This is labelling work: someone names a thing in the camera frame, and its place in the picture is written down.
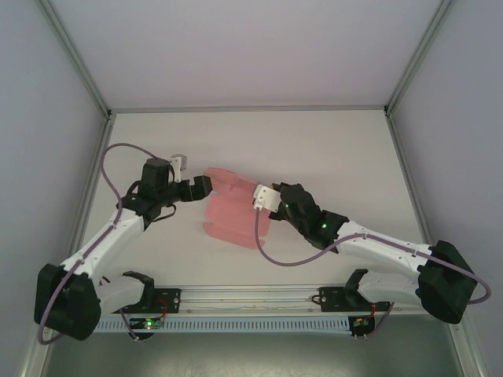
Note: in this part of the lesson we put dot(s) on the pink cloth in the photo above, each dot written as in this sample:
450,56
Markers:
232,220

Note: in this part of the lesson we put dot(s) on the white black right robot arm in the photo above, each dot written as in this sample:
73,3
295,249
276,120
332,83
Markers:
385,247

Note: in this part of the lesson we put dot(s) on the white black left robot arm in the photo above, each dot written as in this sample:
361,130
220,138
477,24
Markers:
118,231

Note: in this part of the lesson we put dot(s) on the small circuit board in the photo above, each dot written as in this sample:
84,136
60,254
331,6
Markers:
361,323

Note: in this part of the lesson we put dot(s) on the circuit board with green light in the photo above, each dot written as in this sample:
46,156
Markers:
147,324

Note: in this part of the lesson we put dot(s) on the aluminium table side rail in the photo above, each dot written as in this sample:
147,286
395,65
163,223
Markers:
90,188
412,188

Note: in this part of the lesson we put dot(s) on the aluminium frame back bar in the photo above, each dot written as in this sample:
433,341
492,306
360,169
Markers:
251,109

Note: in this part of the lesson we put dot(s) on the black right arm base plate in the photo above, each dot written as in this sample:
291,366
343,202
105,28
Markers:
332,298

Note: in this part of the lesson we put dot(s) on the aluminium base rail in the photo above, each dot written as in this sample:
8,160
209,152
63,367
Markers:
251,300

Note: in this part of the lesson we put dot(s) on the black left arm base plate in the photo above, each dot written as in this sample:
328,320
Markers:
169,300

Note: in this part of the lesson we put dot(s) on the aluminium frame post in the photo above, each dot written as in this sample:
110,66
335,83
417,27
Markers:
74,55
418,55

